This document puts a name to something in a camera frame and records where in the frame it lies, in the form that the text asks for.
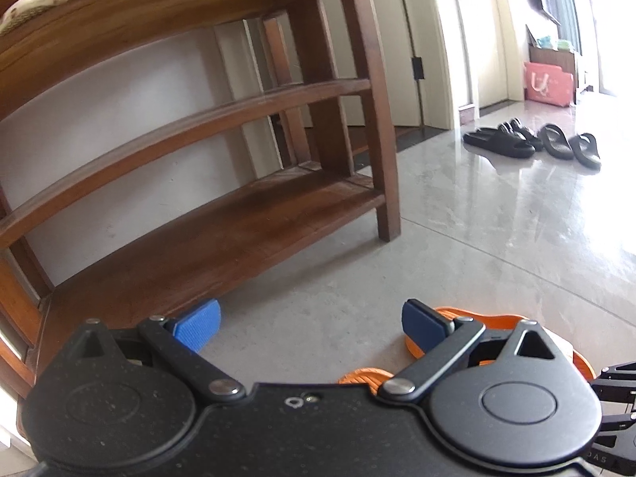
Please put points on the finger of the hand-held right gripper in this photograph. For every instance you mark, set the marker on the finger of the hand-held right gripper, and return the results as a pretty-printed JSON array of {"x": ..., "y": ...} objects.
[
  {"x": 616, "y": 380},
  {"x": 618, "y": 437}
]

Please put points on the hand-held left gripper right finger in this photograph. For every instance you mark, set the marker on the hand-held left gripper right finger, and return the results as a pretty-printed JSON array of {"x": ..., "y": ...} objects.
[{"x": 420, "y": 320}]

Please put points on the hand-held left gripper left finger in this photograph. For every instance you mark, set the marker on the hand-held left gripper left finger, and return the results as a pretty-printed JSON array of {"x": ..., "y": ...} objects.
[{"x": 201, "y": 320}]

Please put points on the orange textured slipper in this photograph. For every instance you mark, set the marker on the orange textured slipper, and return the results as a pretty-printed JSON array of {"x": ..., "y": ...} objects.
[{"x": 447, "y": 314}]

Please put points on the wooden shoe rack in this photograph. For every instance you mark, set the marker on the wooden shoe rack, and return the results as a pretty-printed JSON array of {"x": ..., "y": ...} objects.
[{"x": 198, "y": 124}]

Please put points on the cream heart-print slipper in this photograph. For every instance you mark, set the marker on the cream heart-print slipper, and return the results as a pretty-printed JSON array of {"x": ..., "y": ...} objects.
[{"x": 35, "y": 7}]

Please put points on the black door latch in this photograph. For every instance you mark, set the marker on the black door latch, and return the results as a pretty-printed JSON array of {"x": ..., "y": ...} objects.
[{"x": 419, "y": 68}]

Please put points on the pink shopping bag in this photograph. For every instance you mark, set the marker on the pink shopping bag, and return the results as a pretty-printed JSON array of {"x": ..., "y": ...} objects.
[{"x": 546, "y": 84}]

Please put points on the white door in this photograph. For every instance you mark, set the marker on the white door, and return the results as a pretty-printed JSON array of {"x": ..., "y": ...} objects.
[{"x": 437, "y": 35}]

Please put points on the television cabinet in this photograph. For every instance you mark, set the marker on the television cabinet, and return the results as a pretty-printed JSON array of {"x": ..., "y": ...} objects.
[{"x": 571, "y": 67}]

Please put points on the teal folded cloths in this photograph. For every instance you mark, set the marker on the teal folded cloths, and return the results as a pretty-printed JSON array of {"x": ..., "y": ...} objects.
[{"x": 554, "y": 43}]

